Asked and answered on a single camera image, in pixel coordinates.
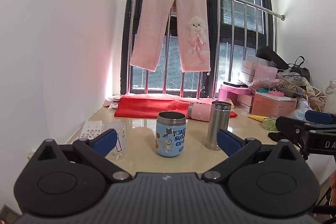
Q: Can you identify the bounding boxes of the plain steel tumbler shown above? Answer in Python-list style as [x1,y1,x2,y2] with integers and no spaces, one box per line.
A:
[205,101,232,151]

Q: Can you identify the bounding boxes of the floral tote bag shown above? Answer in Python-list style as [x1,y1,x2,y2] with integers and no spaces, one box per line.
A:
[278,74,326,111]

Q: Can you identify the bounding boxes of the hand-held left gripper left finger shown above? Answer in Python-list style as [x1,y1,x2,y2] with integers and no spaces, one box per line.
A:
[34,129,132,183]

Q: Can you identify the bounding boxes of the small pink stand box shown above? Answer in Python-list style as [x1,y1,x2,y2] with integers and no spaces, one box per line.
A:
[218,84,252,101]

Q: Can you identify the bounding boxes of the black bag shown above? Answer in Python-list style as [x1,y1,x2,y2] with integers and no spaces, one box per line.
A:
[256,46,290,69]

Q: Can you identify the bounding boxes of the person's right forearm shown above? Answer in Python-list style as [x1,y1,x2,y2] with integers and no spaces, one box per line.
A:
[329,170,336,205]

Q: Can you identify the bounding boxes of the yellow packet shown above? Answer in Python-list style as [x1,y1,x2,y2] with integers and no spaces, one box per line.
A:
[247,114,273,122]

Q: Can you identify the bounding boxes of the pink thermos bottle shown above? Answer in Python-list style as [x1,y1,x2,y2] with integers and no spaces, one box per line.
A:
[187,102,214,121]

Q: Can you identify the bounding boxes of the blue cartoon steel cup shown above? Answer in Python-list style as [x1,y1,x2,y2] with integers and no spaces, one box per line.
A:
[156,112,187,157]

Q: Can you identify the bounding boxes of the crumpled plastic wrappers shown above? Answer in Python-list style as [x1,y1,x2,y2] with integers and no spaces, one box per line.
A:
[104,95,126,110]

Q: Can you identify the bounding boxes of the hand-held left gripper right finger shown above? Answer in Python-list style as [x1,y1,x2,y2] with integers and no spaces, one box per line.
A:
[202,129,302,184]

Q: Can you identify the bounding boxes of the large pink storage box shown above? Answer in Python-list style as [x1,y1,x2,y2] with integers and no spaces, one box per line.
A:
[251,94,298,118]

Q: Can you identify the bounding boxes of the red cloth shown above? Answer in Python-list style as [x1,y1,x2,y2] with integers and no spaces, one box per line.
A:
[114,94,238,118]

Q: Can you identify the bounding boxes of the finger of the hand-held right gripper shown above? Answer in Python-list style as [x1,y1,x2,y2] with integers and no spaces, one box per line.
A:
[268,116,315,160]
[304,109,336,125]

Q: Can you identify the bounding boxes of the plastic wrapped pink item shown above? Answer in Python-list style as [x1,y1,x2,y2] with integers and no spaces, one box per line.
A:
[248,78,282,91]

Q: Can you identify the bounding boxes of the green tape roll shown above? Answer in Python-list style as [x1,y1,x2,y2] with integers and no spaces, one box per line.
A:
[262,118,277,131]

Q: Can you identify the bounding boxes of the sticker sheet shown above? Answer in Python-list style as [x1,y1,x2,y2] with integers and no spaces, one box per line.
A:
[78,120,103,139]

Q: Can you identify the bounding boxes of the white plastic bottle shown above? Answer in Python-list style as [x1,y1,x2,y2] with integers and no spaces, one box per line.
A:
[325,80,336,111]

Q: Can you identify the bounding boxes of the white cardboard box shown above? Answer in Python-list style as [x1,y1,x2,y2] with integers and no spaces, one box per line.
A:
[240,61,256,83]
[245,55,268,65]

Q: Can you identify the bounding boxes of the pink towel with bear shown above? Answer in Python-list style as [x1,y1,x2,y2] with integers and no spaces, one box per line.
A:
[130,0,212,73]

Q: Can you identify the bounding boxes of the flat black device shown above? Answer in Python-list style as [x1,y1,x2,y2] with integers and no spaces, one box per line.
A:
[223,81,248,88]

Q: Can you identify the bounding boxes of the pale pink gift box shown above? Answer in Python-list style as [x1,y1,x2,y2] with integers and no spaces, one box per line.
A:
[255,64,278,81]

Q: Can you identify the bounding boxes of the black handbag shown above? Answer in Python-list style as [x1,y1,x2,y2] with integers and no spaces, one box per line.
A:
[287,56,311,83]

